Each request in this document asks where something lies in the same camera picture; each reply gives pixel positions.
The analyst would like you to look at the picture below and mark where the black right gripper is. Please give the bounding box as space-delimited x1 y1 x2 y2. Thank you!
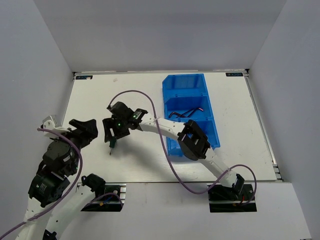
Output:
102 117 131 144

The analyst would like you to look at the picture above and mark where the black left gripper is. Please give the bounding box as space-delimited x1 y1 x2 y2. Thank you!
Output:
50 117 99 174

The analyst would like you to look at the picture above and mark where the green stubby screwdriver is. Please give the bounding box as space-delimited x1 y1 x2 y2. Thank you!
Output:
109 136 117 155

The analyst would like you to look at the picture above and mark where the large dark hex key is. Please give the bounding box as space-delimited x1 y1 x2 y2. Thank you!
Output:
168 112 186 119

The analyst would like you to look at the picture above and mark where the long dark hex key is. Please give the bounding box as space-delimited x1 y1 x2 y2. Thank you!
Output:
180 107 204 118

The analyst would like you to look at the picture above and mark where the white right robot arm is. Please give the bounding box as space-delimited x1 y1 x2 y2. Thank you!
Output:
102 101 244 200

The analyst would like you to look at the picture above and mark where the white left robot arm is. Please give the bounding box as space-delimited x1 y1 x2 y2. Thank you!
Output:
16 115 106 240

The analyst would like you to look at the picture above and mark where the left corner label sticker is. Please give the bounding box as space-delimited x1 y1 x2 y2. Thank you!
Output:
75 75 93 80

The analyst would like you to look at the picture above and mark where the corner label sticker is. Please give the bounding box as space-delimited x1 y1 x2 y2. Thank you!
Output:
225 72 244 77
75 75 93 80

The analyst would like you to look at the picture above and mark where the blue three-compartment bin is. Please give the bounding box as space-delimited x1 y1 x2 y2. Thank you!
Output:
162 73 221 149

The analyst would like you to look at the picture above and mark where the right corner label sticker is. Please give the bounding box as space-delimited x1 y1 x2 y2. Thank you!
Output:
225 72 244 77

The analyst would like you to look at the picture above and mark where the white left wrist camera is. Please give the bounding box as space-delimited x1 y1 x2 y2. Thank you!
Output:
40 115 69 134

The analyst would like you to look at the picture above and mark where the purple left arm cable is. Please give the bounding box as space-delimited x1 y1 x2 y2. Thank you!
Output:
0 127 124 240

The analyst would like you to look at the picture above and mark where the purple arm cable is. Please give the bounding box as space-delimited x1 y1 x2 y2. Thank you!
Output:
108 89 258 206
0 127 124 240

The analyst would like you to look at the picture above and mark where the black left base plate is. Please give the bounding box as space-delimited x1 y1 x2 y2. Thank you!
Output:
81 183 126 212

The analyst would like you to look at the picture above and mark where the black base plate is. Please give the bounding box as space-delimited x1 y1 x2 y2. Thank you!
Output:
208 184 257 213
81 183 126 212

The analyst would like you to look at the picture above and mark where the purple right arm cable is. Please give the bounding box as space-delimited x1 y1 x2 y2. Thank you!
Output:
108 89 258 206

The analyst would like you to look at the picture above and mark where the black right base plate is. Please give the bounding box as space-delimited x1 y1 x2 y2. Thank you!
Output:
208 184 257 213

